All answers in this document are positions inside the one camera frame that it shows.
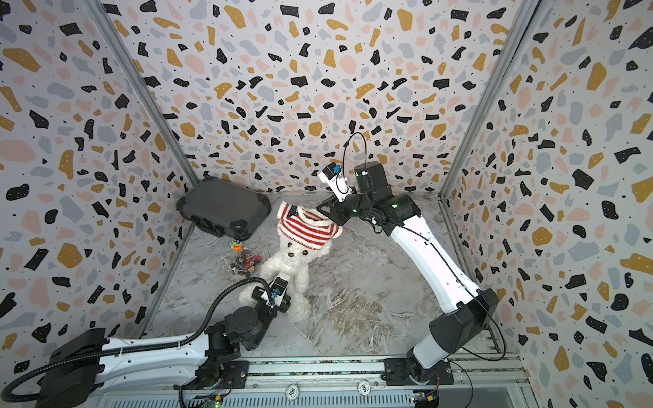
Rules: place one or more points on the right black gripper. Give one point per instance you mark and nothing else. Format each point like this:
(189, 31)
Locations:
(332, 206)

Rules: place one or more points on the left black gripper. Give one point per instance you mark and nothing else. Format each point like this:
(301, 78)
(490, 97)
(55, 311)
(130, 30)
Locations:
(269, 297)

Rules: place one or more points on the white teddy bear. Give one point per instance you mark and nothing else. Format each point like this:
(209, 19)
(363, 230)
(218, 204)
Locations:
(291, 263)

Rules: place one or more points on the red white striped sweater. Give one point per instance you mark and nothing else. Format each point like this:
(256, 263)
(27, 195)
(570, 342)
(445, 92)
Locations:
(306, 227)

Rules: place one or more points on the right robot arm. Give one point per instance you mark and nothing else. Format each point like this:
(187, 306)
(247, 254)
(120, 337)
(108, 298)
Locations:
(467, 309)

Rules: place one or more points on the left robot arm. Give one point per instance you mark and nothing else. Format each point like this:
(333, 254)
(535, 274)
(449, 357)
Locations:
(93, 364)

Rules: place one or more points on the clear bag of small toys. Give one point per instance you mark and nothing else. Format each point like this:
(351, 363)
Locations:
(245, 262)

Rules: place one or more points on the dark grey hard case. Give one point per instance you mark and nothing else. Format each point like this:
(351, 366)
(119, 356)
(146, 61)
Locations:
(221, 208)

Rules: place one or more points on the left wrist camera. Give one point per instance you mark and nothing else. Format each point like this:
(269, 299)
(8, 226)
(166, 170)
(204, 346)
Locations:
(280, 297)

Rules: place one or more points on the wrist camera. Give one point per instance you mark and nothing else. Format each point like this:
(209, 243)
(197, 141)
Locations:
(334, 177)
(280, 297)

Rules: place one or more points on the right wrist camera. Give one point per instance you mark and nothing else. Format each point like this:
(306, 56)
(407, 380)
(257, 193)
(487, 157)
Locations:
(334, 177)

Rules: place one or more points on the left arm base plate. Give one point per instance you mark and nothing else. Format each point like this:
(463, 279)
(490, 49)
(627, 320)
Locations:
(232, 375)

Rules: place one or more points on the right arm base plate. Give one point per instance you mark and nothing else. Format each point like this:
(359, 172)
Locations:
(407, 372)

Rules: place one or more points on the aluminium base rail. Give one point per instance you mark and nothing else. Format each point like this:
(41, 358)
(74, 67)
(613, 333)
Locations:
(341, 381)

